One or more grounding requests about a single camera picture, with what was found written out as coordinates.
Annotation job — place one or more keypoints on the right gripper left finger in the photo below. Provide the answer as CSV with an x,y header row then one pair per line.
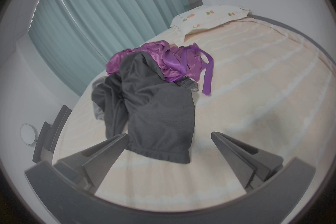
x,y
105,157

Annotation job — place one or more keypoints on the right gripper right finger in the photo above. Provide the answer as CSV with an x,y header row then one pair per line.
x,y
236,157

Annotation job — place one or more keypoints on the black garment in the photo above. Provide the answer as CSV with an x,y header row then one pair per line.
x,y
157,118

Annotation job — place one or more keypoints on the bed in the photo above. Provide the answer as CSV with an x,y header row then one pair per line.
x,y
262,73

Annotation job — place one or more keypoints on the black chest of drawers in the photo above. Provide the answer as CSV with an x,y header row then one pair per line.
x,y
47,139

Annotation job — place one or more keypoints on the grey garment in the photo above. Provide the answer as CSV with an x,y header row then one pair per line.
x,y
190,85

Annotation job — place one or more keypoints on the purple satin garment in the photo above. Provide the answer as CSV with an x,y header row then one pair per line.
x,y
154,57

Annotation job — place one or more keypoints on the white printed pillow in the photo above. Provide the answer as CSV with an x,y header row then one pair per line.
x,y
210,18

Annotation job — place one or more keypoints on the grey bedside table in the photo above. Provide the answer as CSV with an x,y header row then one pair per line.
x,y
194,2

